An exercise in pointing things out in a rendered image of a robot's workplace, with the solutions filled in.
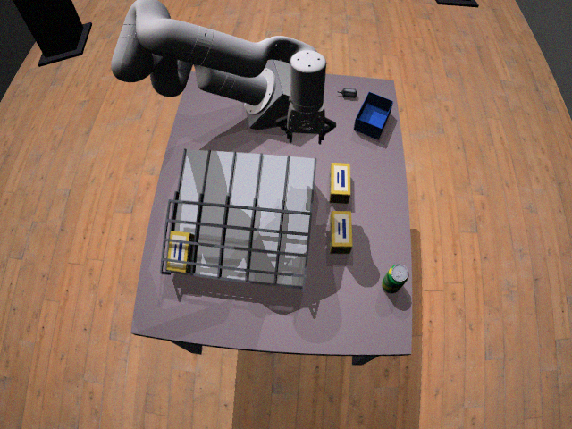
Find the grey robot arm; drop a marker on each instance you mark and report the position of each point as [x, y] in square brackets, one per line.
[213, 54]

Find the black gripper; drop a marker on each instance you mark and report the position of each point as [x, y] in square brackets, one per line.
[312, 123]

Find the yellow carton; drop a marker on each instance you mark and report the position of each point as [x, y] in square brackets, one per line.
[180, 251]
[340, 232]
[340, 183]

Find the green drink can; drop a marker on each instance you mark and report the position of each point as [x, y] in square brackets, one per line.
[395, 278]

